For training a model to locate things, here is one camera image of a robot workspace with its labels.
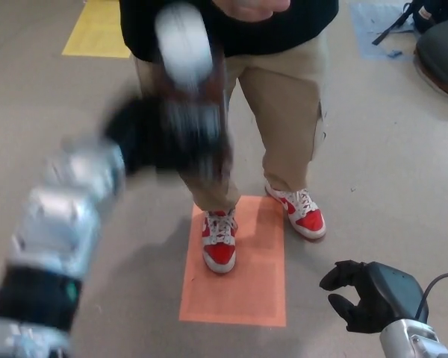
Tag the black shirt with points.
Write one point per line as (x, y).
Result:
(310, 18)

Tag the yellow floor mat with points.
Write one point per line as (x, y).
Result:
(97, 33)

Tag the small blue tape scrap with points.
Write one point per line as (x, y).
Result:
(394, 53)

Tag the dark grey round seat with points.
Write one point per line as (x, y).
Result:
(442, 56)

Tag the orange floor mat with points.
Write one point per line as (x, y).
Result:
(254, 291)

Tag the person's bare hand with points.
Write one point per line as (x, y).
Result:
(257, 7)

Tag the red white sneaker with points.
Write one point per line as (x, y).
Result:
(308, 218)
(219, 253)

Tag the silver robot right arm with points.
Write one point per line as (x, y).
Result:
(410, 341)

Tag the red white left sneaker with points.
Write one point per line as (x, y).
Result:
(308, 218)

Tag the brown protein shake bottle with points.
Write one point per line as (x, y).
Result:
(184, 41)

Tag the khaki cargo trousers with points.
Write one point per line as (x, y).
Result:
(287, 130)

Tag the red white right sneaker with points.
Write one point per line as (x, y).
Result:
(219, 253)

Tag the blue floor sheet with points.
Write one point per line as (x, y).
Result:
(369, 26)

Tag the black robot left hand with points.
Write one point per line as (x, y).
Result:
(145, 138)

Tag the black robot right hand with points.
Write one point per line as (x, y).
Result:
(392, 291)

